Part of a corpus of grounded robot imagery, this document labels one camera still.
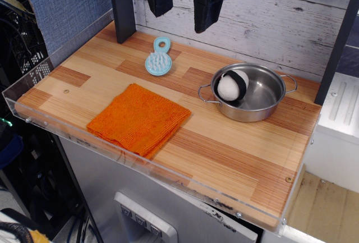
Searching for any light blue scrub brush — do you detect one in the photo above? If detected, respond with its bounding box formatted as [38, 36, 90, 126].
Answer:
[145, 36, 172, 76]

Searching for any stainless steel pot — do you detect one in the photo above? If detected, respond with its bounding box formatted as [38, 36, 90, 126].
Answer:
[200, 63, 298, 122]

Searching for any white ball with black band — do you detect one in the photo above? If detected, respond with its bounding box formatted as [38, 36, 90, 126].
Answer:
[216, 70, 249, 106]

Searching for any blue fabric panel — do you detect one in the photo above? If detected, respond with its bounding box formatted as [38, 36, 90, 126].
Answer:
[29, 0, 113, 57]

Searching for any orange folded cloth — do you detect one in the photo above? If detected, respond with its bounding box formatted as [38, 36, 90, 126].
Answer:
[87, 84, 191, 159]

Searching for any black perforated crate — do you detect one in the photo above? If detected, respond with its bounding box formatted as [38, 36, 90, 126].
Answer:
[1, 0, 53, 91]

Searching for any white block with ridges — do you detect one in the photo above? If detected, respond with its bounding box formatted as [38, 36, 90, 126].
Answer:
[319, 73, 358, 138]

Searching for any grey cabinet with dispenser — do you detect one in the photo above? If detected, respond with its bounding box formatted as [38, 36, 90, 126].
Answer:
[57, 136, 284, 243]

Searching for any dark grey left post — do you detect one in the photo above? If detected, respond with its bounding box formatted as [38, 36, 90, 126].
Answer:
[112, 0, 136, 44]

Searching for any dark grey post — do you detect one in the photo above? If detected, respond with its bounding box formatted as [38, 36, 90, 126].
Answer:
[314, 0, 358, 106]
[112, 0, 136, 44]

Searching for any dark grey right post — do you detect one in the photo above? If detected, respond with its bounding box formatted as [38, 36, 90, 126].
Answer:
[314, 0, 358, 106]

